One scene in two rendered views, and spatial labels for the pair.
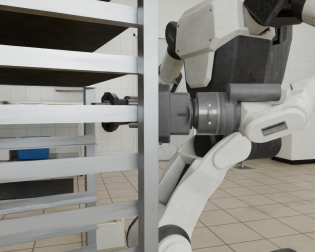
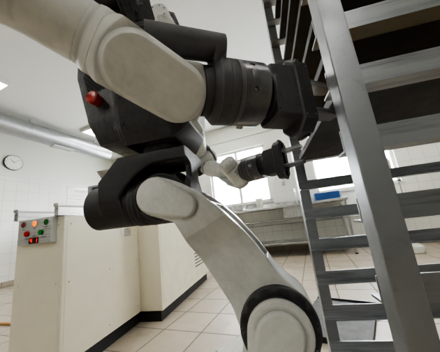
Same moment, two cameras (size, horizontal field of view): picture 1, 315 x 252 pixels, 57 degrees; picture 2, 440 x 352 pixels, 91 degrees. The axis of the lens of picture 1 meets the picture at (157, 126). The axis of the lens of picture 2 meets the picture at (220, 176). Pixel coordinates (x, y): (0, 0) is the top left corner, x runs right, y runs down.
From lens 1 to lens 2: 1.29 m
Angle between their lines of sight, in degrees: 142
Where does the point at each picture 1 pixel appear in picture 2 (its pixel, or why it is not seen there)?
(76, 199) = not seen: outside the picture
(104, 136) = not seen: outside the picture
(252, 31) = not seen: hidden behind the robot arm
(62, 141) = (429, 128)
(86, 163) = (341, 179)
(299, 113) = not seen: hidden behind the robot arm
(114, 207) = (330, 209)
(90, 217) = (346, 211)
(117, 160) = (321, 181)
